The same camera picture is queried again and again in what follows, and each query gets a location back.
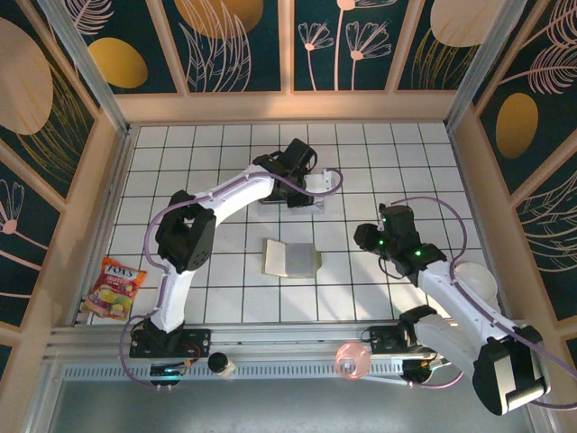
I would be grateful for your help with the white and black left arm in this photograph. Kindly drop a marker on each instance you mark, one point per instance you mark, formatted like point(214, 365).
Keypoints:
point(239, 194)

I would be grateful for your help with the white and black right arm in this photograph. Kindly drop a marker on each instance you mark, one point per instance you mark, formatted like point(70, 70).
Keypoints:
point(451, 288)

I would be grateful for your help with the white bowl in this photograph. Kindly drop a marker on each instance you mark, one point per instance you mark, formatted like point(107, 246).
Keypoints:
point(480, 279)

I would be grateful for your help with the pink tape roll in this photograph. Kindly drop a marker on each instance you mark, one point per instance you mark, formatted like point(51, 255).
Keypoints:
point(353, 361)

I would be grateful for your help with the small controller circuit board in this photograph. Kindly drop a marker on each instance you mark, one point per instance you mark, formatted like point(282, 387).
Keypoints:
point(167, 371)
point(417, 372)

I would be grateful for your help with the perforated metal strip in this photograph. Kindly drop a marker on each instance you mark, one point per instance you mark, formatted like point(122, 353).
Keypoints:
point(279, 371)

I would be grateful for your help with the black lidded white jar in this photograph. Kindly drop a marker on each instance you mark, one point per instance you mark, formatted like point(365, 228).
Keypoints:
point(221, 363)

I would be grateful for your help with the orange fruit candy bag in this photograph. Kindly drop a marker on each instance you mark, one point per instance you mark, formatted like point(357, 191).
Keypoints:
point(112, 288)

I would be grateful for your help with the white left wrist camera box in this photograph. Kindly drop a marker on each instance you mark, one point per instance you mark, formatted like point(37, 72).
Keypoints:
point(319, 180)

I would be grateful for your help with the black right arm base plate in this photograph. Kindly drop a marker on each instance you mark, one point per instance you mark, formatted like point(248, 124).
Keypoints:
point(383, 339)

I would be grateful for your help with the wall panel with pink flowers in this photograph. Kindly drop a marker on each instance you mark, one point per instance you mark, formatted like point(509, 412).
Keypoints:
point(324, 67)

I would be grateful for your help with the wall panel with leaf outlines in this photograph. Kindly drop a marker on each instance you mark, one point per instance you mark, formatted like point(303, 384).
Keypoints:
point(216, 45)

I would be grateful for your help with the wall panel with curved lines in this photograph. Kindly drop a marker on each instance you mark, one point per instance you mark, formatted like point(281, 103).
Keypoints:
point(550, 234)

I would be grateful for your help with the long aluminium frame rail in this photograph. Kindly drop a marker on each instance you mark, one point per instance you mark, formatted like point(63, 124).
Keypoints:
point(279, 336)

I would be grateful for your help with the wall panel with fern outline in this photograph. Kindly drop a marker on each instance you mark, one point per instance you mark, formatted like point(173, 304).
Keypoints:
point(518, 126)

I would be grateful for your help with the aluminium table side rail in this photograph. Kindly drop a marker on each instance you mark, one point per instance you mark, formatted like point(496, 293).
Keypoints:
point(106, 216)

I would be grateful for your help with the wall panel with yellow oval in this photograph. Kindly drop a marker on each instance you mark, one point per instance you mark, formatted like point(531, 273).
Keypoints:
point(117, 63)

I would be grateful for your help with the aluminium corner post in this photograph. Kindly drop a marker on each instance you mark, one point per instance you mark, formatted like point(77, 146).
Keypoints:
point(483, 63)
point(85, 63)

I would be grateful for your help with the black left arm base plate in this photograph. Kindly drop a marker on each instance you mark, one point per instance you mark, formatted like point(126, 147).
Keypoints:
point(198, 343)

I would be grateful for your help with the wall panel with gold grass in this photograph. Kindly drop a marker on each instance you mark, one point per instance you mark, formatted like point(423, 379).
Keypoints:
point(451, 22)

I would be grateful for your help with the wall panel with peach disc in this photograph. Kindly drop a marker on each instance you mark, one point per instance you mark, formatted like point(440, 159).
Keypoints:
point(27, 90)

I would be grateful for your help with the wall panel with flower outline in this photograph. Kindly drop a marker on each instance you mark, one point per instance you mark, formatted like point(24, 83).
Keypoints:
point(18, 225)

